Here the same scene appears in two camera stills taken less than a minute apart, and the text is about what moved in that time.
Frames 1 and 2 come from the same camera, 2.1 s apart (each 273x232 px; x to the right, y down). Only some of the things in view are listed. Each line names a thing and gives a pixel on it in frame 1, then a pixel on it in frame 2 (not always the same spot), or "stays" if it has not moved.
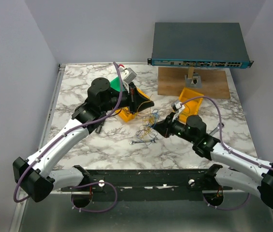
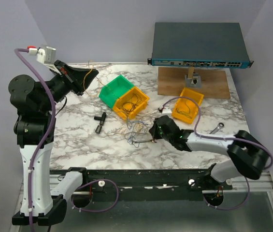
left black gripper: [135, 99] → [72, 77]
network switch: [199, 44] stays
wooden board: [171, 80] stays
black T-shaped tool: [98, 129] stays
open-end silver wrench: [153, 140] stays
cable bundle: [150, 117] → [137, 127]
